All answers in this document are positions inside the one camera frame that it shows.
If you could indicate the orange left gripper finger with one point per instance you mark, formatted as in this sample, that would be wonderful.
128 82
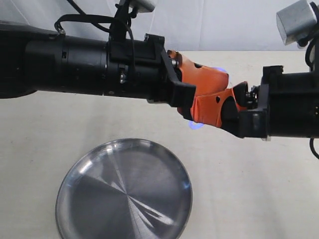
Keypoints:
206 79

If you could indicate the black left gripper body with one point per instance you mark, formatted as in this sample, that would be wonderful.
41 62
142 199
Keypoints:
142 69

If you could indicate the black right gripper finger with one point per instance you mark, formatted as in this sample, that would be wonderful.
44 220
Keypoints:
233 107

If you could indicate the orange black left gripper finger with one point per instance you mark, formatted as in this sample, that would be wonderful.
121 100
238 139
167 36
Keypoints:
184 109

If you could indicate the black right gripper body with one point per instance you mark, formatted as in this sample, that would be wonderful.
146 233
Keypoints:
255 121

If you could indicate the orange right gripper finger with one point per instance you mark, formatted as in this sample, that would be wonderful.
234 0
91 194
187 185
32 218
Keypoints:
210 98

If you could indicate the translucent white plastic strip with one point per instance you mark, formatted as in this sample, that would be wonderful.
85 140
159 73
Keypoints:
193 125

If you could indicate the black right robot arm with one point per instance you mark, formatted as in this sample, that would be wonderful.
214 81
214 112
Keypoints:
282 105

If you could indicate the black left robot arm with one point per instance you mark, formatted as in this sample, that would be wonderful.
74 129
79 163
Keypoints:
34 59

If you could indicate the round steel plate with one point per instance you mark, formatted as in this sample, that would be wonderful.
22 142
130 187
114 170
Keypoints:
128 188

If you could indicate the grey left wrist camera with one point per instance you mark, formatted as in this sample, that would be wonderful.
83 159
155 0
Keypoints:
142 6

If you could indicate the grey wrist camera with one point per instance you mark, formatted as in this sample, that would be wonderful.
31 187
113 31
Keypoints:
142 6
298 22

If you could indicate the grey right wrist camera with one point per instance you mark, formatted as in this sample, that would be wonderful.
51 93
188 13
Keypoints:
298 22

